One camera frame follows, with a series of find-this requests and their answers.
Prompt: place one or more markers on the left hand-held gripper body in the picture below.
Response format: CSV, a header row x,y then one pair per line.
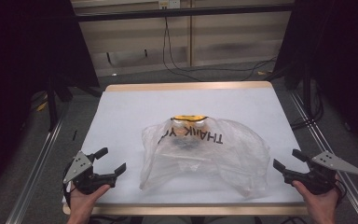
x,y
78,166

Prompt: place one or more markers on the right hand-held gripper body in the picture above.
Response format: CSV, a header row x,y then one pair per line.
x,y
321,179

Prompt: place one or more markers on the clear plastic bag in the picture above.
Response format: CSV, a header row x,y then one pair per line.
x,y
227,168

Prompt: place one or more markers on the dark label tea bottle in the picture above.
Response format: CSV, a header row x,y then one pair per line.
x,y
199,123

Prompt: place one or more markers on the person's right hand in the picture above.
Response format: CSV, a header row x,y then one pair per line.
x,y
323,207

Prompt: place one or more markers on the person's left hand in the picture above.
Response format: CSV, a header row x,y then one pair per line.
x,y
82,205

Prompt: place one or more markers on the black stand leg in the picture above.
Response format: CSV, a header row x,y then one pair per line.
x,y
307,93
52,102

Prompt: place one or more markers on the black curtain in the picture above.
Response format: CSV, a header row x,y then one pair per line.
x,y
341,56
18,62

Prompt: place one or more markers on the black horizontal bar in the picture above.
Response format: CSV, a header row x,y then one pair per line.
x,y
183,13

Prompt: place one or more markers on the white power outlet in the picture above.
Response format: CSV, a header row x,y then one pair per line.
x,y
169,3

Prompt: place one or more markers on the metal floor rail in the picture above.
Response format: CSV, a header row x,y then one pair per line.
x,y
332,152
35,174

